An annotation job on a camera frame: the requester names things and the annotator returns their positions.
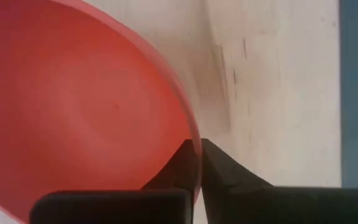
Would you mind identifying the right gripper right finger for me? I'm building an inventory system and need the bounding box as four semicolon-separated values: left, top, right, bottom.
200;138;358;224

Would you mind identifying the red plastic bowl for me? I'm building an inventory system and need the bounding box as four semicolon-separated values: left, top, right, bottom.
0;0;203;224

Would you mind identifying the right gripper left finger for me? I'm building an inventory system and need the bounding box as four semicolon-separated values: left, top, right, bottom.
29;138;200;224

